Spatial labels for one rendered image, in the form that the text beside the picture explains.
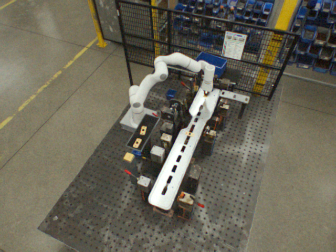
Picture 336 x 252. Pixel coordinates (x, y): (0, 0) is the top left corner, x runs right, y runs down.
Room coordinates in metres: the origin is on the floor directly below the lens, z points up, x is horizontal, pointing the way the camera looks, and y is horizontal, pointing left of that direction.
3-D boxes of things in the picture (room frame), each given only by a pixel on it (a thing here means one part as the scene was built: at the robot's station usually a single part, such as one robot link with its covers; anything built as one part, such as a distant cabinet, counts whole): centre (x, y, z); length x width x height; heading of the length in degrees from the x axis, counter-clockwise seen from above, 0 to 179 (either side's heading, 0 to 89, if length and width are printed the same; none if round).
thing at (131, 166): (0.97, 0.31, 0.92); 0.08 x 0.08 x 0.44; 66
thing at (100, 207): (1.40, -0.17, 0.68); 2.56 x 1.61 x 0.04; 155
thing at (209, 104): (1.27, -0.19, 1.00); 1.38 x 0.22 x 0.02; 156
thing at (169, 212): (0.71, 0.06, 0.84); 0.18 x 0.06 x 0.29; 66
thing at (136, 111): (1.65, 0.30, 1.10); 0.19 x 0.12 x 0.24; 9
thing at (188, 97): (1.78, -0.23, 0.88); 0.07 x 0.06 x 0.35; 66
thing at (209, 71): (1.72, -0.38, 1.34); 0.09 x 0.08 x 0.13; 9
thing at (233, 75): (2.19, -0.37, 1.02); 0.90 x 0.22 x 0.03; 66
